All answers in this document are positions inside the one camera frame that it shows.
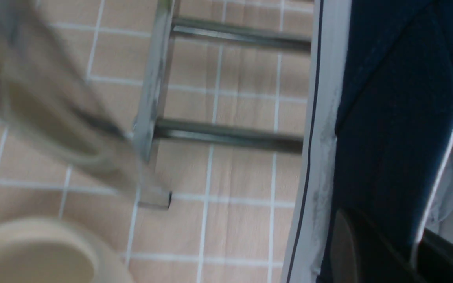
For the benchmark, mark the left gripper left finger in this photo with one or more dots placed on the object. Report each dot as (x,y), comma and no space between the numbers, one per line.
(44,98)

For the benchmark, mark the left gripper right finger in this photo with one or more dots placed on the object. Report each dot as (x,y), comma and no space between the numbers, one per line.
(360,254)

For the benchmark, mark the left cream foam slipper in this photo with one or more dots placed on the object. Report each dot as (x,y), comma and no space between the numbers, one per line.
(47,250)

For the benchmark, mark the steel shoe rack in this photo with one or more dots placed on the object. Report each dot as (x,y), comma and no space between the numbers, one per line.
(224,97)

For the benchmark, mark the navy canvas shoe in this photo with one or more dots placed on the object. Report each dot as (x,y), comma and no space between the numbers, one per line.
(379,128)

